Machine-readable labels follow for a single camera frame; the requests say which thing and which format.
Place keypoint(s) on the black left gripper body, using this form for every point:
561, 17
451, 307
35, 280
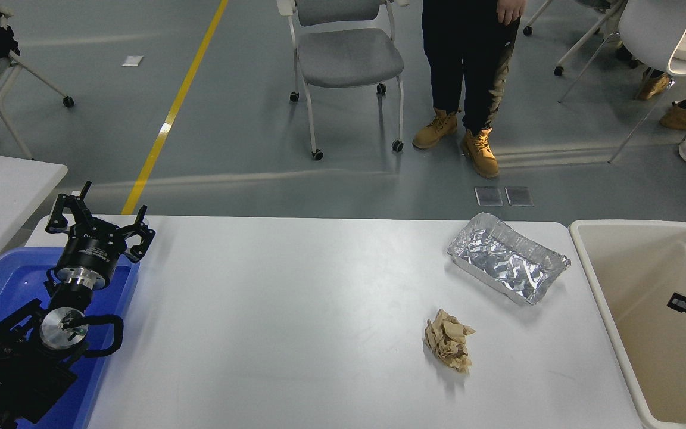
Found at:
87, 253

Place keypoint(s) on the silver foil tray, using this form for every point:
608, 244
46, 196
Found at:
498, 262

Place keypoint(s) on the person's left hand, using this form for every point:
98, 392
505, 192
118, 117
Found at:
511, 9

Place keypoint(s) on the white paper scrap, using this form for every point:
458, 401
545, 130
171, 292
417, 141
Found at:
132, 61

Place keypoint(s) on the crumpled tan paper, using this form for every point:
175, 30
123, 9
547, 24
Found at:
447, 342

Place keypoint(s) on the metal floor plate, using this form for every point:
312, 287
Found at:
519, 196
489, 196

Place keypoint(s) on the white wheeled chair base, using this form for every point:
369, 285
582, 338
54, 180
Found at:
558, 70

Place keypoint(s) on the large pale plastic bin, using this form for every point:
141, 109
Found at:
635, 333

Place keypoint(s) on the white shell chair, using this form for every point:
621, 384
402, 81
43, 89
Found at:
652, 30

